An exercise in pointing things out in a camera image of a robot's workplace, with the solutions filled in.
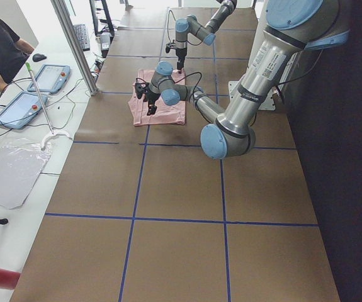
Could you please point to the blue teach pendant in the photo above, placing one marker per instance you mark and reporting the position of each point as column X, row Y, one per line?
column 51, row 78
column 20, row 111

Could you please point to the brown table cover sheet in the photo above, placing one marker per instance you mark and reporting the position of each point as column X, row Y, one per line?
column 180, row 204

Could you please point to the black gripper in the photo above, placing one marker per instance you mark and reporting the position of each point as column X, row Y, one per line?
column 180, row 54
column 152, row 97

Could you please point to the lower blue teach pendant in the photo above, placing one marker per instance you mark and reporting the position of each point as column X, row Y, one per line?
column 20, row 111

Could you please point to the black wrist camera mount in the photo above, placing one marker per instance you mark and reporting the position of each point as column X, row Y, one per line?
column 141, row 88

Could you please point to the pink Snoopy t-shirt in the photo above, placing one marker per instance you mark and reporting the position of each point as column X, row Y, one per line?
column 165, row 114

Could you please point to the upper blue teach pendant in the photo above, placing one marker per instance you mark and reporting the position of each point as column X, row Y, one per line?
column 51, row 78

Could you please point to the clear plastic bag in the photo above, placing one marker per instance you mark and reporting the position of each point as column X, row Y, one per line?
column 21, row 162

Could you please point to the aluminium frame post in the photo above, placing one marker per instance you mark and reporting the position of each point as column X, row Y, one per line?
column 65, row 21

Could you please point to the black keyboard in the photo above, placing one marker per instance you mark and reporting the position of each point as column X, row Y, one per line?
column 82, row 36

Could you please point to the blue tape grid lines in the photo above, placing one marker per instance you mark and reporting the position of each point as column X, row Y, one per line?
column 224, row 188

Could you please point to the black computer mouse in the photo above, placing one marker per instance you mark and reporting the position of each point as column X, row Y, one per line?
column 38, row 57

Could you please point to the long reacher stick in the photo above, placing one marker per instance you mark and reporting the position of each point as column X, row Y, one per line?
column 52, row 132

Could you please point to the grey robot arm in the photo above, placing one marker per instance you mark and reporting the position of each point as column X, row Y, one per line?
column 291, row 27
column 204, row 33

